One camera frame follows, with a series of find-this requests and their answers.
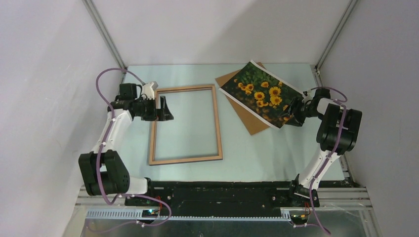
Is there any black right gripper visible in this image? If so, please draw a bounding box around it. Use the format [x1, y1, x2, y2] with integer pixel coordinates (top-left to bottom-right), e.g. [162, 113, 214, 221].
[278, 97, 324, 127]

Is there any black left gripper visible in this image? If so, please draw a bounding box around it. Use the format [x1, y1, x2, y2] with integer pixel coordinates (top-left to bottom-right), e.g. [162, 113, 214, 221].
[135, 96, 173, 121]

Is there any sunflower photo print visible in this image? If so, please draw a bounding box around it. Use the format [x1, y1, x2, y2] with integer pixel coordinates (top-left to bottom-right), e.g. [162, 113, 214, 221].
[219, 60, 303, 129]

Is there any wooden picture frame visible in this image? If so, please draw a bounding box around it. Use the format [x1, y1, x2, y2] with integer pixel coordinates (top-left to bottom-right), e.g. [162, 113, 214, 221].
[149, 84, 223, 166]

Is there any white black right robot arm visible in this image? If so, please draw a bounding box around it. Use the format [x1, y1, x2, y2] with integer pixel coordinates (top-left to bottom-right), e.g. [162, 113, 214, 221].
[285, 87, 362, 206]

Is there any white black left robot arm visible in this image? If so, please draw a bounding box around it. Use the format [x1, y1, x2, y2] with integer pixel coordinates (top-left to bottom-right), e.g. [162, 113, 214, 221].
[78, 81, 174, 206]

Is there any brown cardboard backing board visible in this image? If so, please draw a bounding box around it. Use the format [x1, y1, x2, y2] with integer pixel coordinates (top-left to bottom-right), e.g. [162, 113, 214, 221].
[215, 70, 270, 135]

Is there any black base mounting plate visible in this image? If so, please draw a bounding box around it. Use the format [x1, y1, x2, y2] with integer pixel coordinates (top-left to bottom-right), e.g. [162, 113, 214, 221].
[124, 181, 320, 218]

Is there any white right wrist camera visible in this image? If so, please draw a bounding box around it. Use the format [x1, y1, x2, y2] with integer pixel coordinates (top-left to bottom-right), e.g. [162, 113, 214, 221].
[302, 90, 313, 103]

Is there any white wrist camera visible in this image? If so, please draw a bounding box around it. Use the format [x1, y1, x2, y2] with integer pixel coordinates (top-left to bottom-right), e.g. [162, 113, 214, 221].
[140, 81, 158, 100]
[302, 90, 313, 103]

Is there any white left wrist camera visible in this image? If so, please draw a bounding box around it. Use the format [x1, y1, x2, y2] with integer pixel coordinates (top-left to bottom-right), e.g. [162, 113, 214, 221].
[140, 81, 158, 100]

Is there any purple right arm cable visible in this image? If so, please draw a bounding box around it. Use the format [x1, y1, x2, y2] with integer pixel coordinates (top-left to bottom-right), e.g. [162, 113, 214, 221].
[302, 86, 348, 236]

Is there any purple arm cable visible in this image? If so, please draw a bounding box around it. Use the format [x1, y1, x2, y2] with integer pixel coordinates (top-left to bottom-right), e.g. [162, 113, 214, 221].
[88, 68, 172, 234]
[302, 86, 348, 236]

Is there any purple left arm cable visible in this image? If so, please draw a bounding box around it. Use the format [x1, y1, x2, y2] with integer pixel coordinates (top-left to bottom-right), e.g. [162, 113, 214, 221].
[88, 68, 172, 234]

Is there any grey cable duct strip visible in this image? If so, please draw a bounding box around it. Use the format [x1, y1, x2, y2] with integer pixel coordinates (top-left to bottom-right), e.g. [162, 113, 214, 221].
[85, 208, 291, 222]

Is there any aluminium enclosure rail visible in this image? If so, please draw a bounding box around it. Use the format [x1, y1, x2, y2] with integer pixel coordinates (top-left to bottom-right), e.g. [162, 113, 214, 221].
[82, 0, 127, 69]

